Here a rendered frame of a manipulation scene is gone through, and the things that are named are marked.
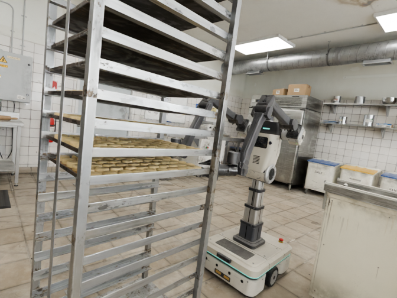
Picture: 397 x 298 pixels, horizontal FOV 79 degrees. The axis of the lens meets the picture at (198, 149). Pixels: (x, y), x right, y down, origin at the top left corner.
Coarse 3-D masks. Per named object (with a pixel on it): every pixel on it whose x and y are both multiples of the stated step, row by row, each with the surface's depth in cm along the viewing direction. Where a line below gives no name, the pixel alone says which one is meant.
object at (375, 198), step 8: (328, 184) 162; (336, 184) 159; (336, 192) 159; (344, 192) 156; (352, 192) 153; (360, 192) 149; (368, 192) 147; (368, 200) 146; (376, 200) 144; (384, 200) 141; (392, 200) 138; (392, 208) 138
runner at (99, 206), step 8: (168, 192) 99; (176, 192) 103; (184, 192) 106; (192, 192) 110; (200, 192) 114; (112, 200) 82; (120, 200) 84; (128, 200) 86; (136, 200) 89; (144, 200) 91; (152, 200) 94; (88, 208) 76; (96, 208) 78; (104, 208) 80
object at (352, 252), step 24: (336, 216) 158; (360, 216) 148; (384, 216) 140; (336, 240) 158; (360, 240) 148; (384, 240) 140; (336, 264) 157; (360, 264) 148; (384, 264) 139; (312, 288) 168; (336, 288) 157; (360, 288) 147; (384, 288) 139
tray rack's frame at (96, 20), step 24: (48, 0) 95; (96, 0) 65; (96, 24) 66; (96, 48) 67; (96, 72) 68; (48, 96) 99; (96, 96) 69; (48, 120) 101; (48, 144) 103; (72, 240) 73; (72, 264) 73; (48, 288) 92; (72, 288) 74; (120, 288) 143; (144, 288) 146
